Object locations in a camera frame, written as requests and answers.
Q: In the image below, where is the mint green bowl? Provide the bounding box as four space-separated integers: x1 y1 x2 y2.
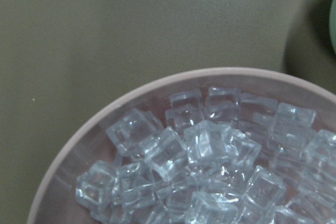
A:
329 0 336 52

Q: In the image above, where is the clear ice cubes pile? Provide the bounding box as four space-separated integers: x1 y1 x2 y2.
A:
76 86 335 223

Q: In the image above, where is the pink bowl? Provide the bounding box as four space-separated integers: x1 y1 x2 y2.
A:
27 67 335 223

